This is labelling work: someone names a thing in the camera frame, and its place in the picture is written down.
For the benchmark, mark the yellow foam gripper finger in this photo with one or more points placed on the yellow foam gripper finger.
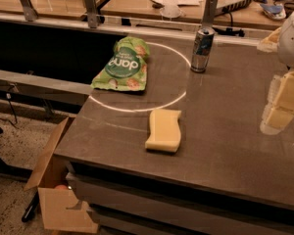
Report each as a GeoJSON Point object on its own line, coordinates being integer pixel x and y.
{"type": "Point", "coordinates": [279, 111]}
{"type": "Point", "coordinates": [269, 44]}

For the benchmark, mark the yellow sponge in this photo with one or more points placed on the yellow sponge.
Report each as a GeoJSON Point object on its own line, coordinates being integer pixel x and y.
{"type": "Point", "coordinates": [165, 134]}

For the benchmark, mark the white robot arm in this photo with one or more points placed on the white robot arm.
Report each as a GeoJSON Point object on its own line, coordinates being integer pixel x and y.
{"type": "Point", "coordinates": [285, 47]}

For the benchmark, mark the redbull can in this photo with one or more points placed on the redbull can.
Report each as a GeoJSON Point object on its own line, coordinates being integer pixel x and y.
{"type": "Point", "coordinates": [202, 47]}

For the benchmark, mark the blue white cloth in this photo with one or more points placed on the blue white cloth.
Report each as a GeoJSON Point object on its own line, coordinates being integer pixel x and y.
{"type": "Point", "coordinates": [275, 12]}

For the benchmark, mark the white power strip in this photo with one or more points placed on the white power strip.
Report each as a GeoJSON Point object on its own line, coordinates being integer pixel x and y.
{"type": "Point", "coordinates": [226, 6]}

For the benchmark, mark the white face mask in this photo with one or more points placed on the white face mask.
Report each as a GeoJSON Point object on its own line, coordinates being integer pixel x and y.
{"type": "Point", "coordinates": [171, 11]}

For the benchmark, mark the green chip bag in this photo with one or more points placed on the green chip bag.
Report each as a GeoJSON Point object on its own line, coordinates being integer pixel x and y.
{"type": "Point", "coordinates": [127, 69]}

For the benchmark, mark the orange ball in box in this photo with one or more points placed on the orange ball in box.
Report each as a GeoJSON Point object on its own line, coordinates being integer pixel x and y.
{"type": "Point", "coordinates": [62, 187]}

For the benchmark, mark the cardboard box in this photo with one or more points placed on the cardboard box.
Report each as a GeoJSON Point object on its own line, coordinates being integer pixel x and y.
{"type": "Point", "coordinates": [60, 208]}

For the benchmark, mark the metal bracket right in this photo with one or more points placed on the metal bracket right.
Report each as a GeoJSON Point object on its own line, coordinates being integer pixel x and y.
{"type": "Point", "coordinates": [209, 12]}

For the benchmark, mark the metal bracket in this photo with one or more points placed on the metal bracket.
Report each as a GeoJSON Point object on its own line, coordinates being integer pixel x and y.
{"type": "Point", "coordinates": [29, 12]}
{"type": "Point", "coordinates": [92, 13]}
{"type": "Point", "coordinates": [209, 12]}

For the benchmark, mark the metal bracket middle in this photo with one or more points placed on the metal bracket middle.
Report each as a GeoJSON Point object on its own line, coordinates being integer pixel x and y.
{"type": "Point", "coordinates": [92, 13]}

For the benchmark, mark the metal bracket left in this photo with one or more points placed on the metal bracket left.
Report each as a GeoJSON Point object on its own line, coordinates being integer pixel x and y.
{"type": "Point", "coordinates": [29, 12]}

